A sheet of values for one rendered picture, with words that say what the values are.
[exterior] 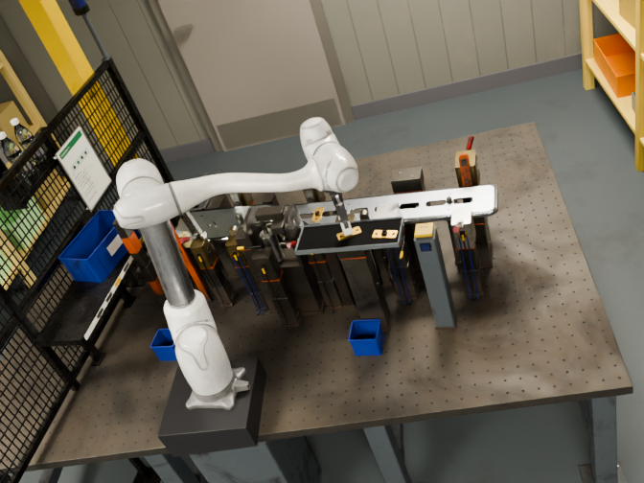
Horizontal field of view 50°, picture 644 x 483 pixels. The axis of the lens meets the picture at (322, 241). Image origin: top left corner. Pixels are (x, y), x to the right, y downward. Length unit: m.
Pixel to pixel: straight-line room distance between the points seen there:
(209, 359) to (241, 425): 0.25
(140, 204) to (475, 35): 3.51
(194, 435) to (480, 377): 1.00
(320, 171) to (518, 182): 1.40
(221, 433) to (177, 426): 0.16
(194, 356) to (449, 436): 1.30
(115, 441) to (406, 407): 1.10
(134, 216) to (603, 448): 1.80
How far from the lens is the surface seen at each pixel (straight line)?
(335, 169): 1.96
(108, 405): 2.93
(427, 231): 2.30
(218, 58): 5.20
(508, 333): 2.56
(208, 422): 2.48
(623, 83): 4.55
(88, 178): 3.20
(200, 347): 2.35
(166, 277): 2.41
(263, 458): 2.62
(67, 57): 3.33
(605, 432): 2.66
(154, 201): 2.07
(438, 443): 3.16
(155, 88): 5.48
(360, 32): 5.07
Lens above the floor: 2.62
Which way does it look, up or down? 38 degrees down
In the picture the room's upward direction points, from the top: 20 degrees counter-clockwise
